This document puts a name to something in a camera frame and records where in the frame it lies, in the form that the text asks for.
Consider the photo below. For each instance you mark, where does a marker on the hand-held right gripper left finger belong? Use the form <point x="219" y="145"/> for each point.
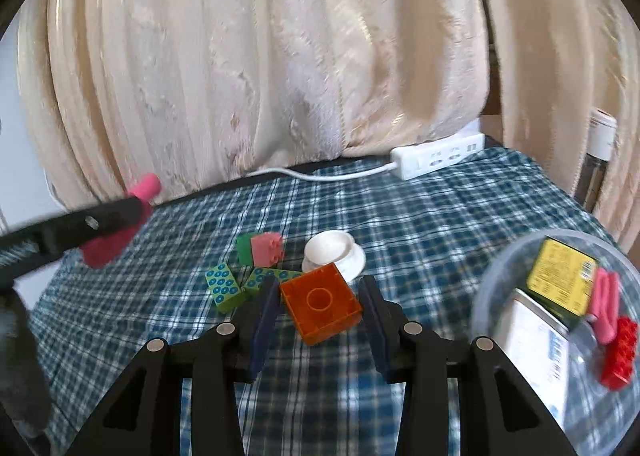
<point x="264" y="331"/>

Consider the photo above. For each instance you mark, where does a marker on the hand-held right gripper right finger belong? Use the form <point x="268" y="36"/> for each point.
<point x="376" y="336"/>

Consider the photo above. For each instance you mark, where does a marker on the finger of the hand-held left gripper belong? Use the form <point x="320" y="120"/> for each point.
<point x="100" y="223"/>

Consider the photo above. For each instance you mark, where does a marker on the pink curved foam toy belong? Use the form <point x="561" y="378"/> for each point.
<point x="604" y="306"/>
<point x="107" y="248"/>

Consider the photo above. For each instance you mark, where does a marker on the green dotted toy brick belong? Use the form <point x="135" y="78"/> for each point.
<point x="225" y="286"/>
<point x="270" y="278"/>

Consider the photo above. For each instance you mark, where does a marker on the orange toy brick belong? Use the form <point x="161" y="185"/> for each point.
<point x="322" y="303"/>

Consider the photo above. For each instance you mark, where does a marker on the pink and green toy brick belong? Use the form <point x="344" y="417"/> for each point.
<point x="265" y="248"/>

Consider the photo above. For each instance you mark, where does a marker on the white plastic cup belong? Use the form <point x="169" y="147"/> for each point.
<point x="332" y="251"/>

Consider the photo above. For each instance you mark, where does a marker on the white medicine box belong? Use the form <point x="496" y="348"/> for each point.
<point x="537" y="351"/>

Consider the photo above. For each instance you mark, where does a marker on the yellow and green carton box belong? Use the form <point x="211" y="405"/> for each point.
<point x="562" y="276"/>

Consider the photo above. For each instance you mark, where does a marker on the clear plastic bowl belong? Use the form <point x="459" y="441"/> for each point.
<point x="575" y="416"/>

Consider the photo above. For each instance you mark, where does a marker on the red toy brick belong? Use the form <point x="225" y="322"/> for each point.
<point x="620" y="356"/>

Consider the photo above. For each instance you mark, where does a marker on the person's left hand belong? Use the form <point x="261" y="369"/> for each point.
<point x="22" y="376"/>

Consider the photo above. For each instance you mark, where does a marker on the blue plaid tablecloth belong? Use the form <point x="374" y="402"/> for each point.
<point x="425" y="216"/>

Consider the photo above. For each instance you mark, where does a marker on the white power strip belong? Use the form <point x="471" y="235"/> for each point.
<point x="440" y="154"/>

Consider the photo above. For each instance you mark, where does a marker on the cream patterned curtain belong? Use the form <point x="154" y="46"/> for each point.
<point x="575" y="36"/>
<point x="275" y="61"/>

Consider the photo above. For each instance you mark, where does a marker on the white tower heater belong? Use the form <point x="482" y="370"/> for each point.
<point x="597" y="156"/>

